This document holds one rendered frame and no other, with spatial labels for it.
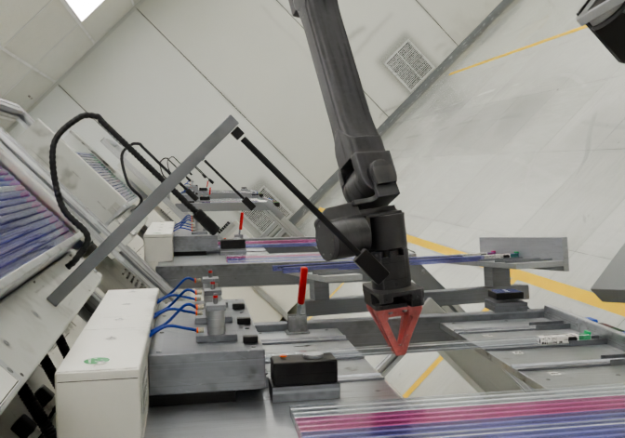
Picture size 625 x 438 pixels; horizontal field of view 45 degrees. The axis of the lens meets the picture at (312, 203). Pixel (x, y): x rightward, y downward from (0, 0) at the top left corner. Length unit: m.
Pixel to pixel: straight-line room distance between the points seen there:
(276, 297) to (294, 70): 3.76
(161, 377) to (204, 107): 7.83
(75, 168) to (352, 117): 1.15
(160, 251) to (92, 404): 1.45
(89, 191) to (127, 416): 1.39
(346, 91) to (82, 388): 0.59
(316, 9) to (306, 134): 7.56
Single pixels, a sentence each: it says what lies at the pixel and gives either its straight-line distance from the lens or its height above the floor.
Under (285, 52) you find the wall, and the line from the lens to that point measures 8.81.
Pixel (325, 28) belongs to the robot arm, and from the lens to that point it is 1.19.
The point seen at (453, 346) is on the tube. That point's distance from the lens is 1.13.
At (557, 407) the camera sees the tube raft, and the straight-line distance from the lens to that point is 0.87.
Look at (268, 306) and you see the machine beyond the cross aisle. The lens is 5.68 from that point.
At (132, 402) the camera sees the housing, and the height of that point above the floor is 1.22.
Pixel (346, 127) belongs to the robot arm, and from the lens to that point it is 1.10.
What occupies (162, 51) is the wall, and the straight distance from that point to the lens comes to 8.74.
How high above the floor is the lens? 1.34
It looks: 9 degrees down
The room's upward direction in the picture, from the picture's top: 45 degrees counter-clockwise
